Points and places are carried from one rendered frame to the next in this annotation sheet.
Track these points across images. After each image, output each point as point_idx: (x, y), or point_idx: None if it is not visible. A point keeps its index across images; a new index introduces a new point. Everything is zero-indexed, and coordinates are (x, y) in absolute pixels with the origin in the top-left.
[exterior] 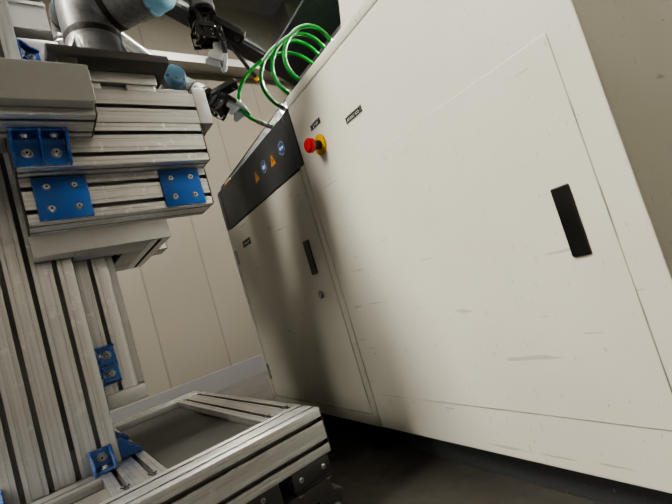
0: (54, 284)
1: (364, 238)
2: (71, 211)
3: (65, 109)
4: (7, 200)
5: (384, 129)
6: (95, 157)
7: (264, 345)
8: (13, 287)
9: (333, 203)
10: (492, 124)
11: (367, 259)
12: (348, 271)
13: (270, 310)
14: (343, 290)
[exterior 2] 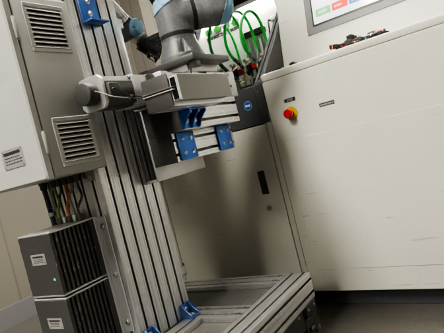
0: (154, 198)
1: (321, 174)
2: (191, 154)
3: (217, 99)
4: (130, 141)
5: (350, 117)
6: (204, 121)
7: (182, 248)
8: (140, 199)
9: (296, 150)
10: (419, 131)
11: (321, 187)
12: (301, 193)
13: (200, 219)
14: (293, 205)
